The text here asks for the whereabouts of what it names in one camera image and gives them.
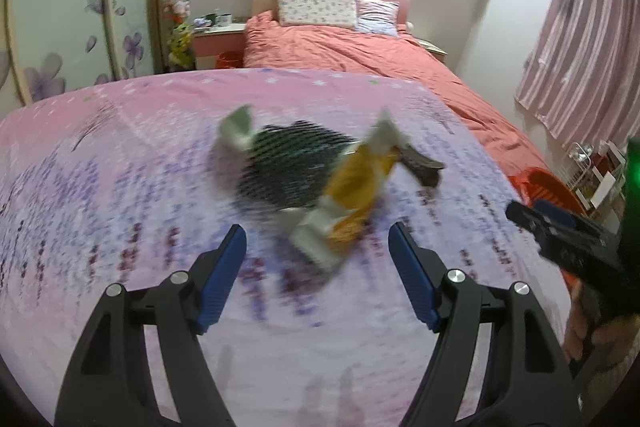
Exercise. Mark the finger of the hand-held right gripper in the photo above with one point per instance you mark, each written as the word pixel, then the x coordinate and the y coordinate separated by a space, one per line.
pixel 535 227
pixel 552 213

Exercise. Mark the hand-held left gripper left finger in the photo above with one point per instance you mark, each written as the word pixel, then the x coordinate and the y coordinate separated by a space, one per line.
pixel 220 279

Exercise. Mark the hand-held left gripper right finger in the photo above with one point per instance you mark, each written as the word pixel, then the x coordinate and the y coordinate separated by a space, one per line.
pixel 415 279

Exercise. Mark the orange plastic basket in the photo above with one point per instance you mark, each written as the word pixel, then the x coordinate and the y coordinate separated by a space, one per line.
pixel 545 189

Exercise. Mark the yellow snack wrapper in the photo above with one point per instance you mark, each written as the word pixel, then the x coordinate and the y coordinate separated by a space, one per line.
pixel 355 187

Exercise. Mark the dark foil wrapper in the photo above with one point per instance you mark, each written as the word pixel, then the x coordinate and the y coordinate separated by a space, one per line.
pixel 425 169

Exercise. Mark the black white patterned cloth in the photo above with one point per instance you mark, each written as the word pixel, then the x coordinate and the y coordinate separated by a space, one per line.
pixel 290 162

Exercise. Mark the silver foil wrapper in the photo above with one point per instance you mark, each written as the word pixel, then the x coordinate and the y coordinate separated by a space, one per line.
pixel 235 127

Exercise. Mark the person's right hand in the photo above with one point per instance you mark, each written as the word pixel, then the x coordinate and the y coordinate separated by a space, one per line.
pixel 612 337

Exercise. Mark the floral pink tablecloth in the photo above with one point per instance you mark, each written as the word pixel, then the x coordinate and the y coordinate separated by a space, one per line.
pixel 150 187

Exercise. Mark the pink curtain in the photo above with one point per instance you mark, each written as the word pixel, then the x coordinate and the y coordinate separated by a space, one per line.
pixel 580 42

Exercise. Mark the small orange bin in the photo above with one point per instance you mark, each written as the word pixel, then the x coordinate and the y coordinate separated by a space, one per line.
pixel 229 59

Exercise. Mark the bed with coral duvet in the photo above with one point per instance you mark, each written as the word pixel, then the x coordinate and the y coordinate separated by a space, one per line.
pixel 375 52

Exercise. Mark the pink nightstand with mug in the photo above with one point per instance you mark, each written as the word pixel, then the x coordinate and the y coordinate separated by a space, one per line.
pixel 217 42

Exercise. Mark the yellow green plush toy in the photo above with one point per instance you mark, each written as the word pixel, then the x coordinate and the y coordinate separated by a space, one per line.
pixel 181 44

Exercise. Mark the white mug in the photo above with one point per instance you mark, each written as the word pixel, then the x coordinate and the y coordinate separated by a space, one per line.
pixel 225 19

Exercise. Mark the pink striped pillow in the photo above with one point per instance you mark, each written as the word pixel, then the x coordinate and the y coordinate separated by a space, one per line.
pixel 377 17

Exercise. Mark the white floral pillow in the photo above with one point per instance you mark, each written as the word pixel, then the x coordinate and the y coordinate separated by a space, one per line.
pixel 315 7

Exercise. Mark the flower print sliding wardrobe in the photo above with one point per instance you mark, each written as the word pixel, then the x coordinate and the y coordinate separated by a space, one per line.
pixel 60 7

